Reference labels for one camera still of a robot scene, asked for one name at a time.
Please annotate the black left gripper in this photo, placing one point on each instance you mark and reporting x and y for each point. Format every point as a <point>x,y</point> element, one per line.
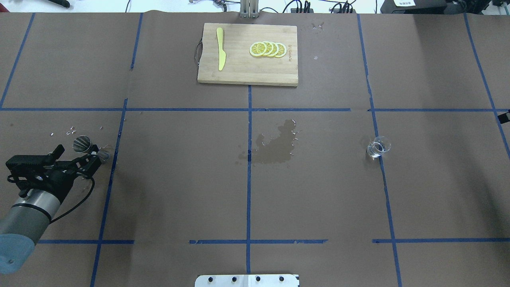
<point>53,180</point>

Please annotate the steel jigger measuring cup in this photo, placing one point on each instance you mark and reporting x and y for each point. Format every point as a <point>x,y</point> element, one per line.
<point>81,144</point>

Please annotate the clear glass cup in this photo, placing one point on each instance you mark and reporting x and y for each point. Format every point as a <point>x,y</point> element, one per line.
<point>378,146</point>

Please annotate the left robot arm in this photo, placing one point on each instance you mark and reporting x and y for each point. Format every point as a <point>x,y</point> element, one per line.
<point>24,225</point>

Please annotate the yellow plastic knife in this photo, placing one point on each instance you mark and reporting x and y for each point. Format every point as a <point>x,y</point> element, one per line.
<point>221,52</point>

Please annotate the wooden cutting board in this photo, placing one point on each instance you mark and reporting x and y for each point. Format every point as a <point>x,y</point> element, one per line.
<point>240,66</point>

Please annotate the front lemon slice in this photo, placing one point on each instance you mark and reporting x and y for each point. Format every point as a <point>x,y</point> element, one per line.
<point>258,49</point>

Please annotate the lemon slice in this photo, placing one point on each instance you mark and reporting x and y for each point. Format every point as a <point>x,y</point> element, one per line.
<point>258,49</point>
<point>270,48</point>
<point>275,50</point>
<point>281,50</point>

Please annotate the black box with label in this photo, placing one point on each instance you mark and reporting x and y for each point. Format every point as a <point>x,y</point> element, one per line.
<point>413,7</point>

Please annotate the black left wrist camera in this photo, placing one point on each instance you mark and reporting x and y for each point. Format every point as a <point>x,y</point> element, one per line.
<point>35,161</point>

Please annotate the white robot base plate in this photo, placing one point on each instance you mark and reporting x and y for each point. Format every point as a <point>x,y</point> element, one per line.
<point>248,280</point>

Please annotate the aluminium frame post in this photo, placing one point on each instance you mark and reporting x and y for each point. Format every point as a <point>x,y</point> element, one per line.
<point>249,8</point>

